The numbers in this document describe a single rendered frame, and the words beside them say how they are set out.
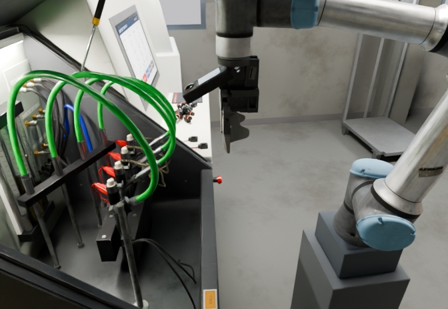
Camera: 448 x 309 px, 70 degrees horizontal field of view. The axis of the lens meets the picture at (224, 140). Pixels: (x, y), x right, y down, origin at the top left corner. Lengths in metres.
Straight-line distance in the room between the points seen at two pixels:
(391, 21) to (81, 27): 0.83
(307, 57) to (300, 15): 2.99
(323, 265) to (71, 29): 1.04
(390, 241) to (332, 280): 0.28
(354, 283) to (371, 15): 0.72
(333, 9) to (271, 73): 2.80
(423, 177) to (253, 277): 1.43
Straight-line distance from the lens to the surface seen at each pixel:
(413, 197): 0.80
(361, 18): 0.77
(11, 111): 0.81
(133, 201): 0.69
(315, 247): 1.13
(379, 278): 1.11
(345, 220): 1.01
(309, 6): 0.63
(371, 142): 3.34
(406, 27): 0.79
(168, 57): 2.39
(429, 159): 0.76
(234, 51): 0.65
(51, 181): 0.97
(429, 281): 2.34
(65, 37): 1.11
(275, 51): 3.48
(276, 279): 2.05
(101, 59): 1.10
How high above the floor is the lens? 1.60
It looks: 29 degrees down
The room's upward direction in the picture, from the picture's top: straight up
